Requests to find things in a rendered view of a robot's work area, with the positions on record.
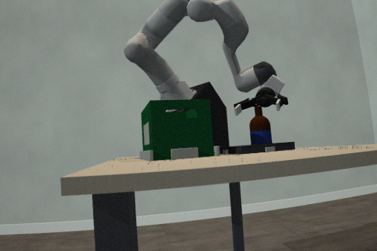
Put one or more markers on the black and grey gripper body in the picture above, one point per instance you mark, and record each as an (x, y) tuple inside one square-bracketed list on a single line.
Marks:
[(264, 100)]

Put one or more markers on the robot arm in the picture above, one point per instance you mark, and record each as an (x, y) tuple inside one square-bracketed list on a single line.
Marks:
[(140, 48)]

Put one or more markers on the brown bottle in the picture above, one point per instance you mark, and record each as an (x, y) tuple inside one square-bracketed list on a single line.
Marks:
[(260, 128)]

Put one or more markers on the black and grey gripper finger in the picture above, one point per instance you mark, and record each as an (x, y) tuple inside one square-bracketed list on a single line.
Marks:
[(247, 103), (279, 101)]

